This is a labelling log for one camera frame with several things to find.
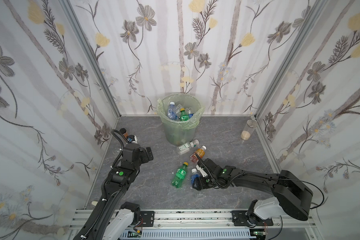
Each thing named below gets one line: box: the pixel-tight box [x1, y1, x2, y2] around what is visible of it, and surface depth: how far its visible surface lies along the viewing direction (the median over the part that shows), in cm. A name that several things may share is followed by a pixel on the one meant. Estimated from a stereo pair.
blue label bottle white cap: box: [190, 168, 201, 187], surface depth 88 cm
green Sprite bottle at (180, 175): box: [171, 161, 189, 188], surface depth 86 cm
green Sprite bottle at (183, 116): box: [179, 108, 190, 121], surface depth 97 cm
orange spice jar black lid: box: [119, 128, 129, 139], surface depth 100 cm
